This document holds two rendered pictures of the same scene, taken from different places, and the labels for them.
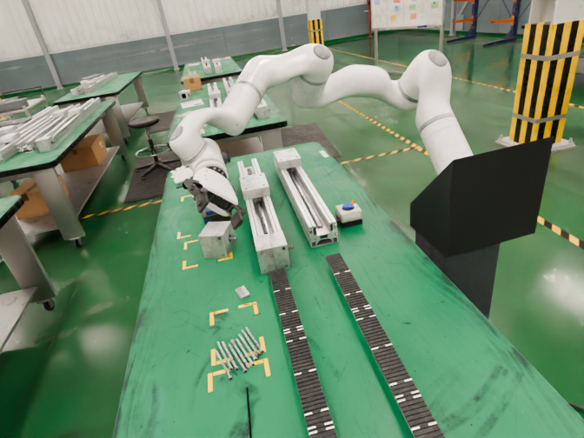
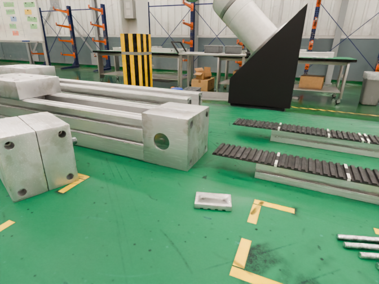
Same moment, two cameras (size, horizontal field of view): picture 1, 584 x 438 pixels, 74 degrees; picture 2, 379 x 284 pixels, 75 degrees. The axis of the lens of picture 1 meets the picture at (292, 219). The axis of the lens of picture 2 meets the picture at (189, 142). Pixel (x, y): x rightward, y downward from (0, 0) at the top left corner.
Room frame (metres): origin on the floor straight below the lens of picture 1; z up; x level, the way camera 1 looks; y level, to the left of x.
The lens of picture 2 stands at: (0.82, 0.45, 0.99)
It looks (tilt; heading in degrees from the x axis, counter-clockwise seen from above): 22 degrees down; 301
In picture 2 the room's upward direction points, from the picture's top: 1 degrees clockwise
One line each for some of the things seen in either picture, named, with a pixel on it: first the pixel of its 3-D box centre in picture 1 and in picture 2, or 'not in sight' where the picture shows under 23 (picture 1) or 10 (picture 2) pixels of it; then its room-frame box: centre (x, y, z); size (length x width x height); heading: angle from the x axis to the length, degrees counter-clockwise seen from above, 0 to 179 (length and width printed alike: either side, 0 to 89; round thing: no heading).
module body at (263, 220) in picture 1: (256, 198); (24, 109); (1.51, 0.14, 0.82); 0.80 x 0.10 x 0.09; 7
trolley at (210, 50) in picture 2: not in sight; (209, 78); (2.52, -2.92, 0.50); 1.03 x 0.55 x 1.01; 20
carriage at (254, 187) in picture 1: (255, 189); (20, 90); (1.51, 0.14, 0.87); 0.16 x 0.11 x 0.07; 7
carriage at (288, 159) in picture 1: (287, 161); (27, 75); (1.78, -0.02, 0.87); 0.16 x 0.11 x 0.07; 7
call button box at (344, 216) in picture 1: (346, 215); not in sight; (1.27, -0.21, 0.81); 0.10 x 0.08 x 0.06; 97
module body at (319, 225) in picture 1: (299, 189); (81, 96); (1.54, -0.05, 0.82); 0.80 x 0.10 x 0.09; 7
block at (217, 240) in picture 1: (221, 239); (40, 150); (1.21, 0.27, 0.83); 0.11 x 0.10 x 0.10; 76
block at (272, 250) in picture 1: (275, 251); (180, 131); (1.07, 0.07, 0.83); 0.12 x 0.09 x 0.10; 97
